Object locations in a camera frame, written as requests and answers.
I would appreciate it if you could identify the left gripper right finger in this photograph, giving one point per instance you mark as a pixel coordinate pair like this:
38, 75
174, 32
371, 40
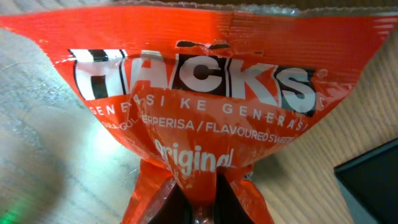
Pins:
228, 209

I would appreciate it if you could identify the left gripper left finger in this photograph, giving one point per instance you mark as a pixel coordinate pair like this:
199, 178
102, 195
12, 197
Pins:
175, 210

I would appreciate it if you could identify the red Hacks candy bag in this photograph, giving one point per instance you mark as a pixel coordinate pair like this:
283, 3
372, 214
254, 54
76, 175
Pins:
197, 90

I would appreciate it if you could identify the dark green open box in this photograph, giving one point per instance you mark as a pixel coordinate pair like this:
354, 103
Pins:
368, 184

